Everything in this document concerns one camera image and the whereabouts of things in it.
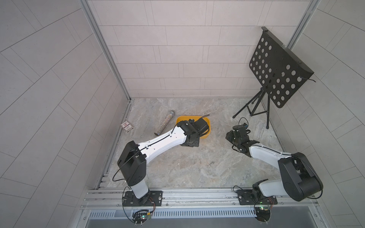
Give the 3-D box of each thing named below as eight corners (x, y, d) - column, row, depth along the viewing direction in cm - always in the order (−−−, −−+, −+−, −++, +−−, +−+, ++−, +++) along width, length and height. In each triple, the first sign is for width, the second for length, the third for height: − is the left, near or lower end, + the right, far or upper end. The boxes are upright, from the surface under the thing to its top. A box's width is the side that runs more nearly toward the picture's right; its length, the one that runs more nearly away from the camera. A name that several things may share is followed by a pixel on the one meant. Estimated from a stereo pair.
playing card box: (121, 126, 101) (120, 124, 99) (127, 122, 103) (126, 120, 102) (127, 132, 98) (126, 131, 96) (133, 128, 100) (132, 126, 98)
